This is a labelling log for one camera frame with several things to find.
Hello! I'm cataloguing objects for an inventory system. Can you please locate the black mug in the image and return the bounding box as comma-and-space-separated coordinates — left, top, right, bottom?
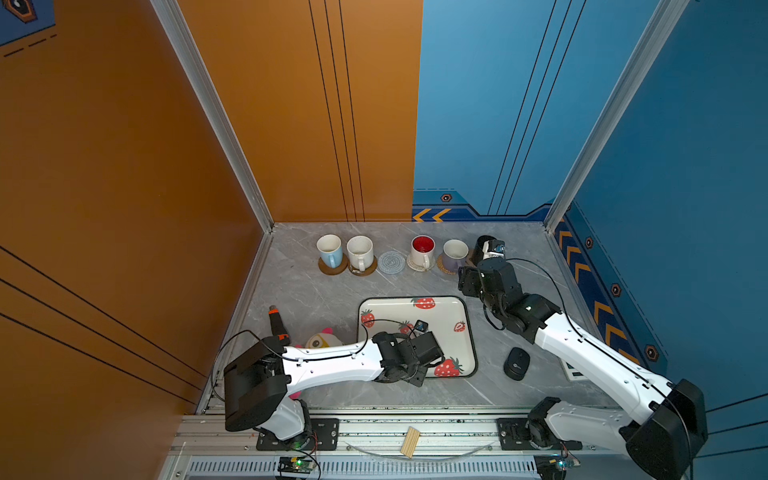
469, 235, 495, 265

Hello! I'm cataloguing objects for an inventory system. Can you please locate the purple mug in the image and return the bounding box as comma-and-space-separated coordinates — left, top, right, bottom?
443, 239, 469, 263

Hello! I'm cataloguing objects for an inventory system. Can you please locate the tan rattan round coaster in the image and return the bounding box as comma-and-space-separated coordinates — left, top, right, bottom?
437, 253, 465, 275

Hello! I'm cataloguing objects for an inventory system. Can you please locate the red inside white mug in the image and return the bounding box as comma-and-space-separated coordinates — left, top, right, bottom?
410, 235, 436, 255

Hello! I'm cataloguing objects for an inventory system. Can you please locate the blue woven round coaster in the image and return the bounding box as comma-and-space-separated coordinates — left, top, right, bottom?
378, 250, 406, 275

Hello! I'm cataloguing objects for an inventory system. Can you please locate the dark brown glossy coaster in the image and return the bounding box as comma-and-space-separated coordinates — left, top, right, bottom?
348, 257, 378, 277

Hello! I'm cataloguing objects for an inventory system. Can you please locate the light brown wooden coaster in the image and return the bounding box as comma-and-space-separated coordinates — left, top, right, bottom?
317, 255, 349, 276

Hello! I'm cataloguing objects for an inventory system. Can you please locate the light blue mug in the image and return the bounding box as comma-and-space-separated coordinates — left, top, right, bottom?
316, 234, 343, 269

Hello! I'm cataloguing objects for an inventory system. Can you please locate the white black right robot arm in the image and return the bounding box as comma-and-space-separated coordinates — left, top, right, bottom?
458, 257, 708, 479

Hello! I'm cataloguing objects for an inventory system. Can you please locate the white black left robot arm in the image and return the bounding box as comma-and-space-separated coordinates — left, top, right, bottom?
223, 332, 445, 443

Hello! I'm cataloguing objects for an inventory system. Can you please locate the white strawberry serving tray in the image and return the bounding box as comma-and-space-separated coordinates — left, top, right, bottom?
357, 296, 477, 378

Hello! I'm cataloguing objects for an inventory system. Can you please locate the small wooden block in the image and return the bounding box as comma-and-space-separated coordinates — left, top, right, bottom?
400, 427, 421, 459

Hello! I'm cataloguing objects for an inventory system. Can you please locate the colourful plush toy with glasses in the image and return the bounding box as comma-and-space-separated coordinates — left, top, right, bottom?
289, 328, 343, 400

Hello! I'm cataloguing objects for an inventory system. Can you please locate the black computer mouse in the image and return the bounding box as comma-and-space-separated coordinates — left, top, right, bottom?
503, 347, 530, 381

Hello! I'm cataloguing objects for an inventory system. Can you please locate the white calculator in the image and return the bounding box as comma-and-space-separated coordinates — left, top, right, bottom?
563, 362, 587, 382

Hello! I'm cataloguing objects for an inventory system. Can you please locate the green circuit board left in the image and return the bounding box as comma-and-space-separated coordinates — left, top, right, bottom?
277, 456, 319, 478

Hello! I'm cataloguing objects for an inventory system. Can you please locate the green circuit board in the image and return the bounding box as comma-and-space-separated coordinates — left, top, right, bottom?
534, 456, 581, 480
277, 456, 319, 478

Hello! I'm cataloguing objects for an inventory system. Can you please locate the green circuit board right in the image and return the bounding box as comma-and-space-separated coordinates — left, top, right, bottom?
534, 456, 581, 480

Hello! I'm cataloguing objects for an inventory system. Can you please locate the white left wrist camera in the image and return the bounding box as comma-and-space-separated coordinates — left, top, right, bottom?
414, 320, 429, 333

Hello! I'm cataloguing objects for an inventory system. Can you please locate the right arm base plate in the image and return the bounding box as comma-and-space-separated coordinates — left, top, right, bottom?
496, 418, 583, 451

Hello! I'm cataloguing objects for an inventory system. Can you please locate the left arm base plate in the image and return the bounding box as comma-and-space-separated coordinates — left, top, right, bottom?
256, 418, 339, 453

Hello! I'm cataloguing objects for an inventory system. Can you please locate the aluminium corner post right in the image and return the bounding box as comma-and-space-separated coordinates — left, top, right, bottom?
543, 0, 689, 234

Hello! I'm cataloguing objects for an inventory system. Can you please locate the aluminium corner post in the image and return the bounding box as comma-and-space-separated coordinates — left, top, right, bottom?
150, 0, 274, 234
543, 0, 689, 234

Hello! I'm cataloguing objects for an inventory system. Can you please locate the aluminium corner post left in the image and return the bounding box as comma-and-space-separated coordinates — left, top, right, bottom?
150, 0, 274, 234

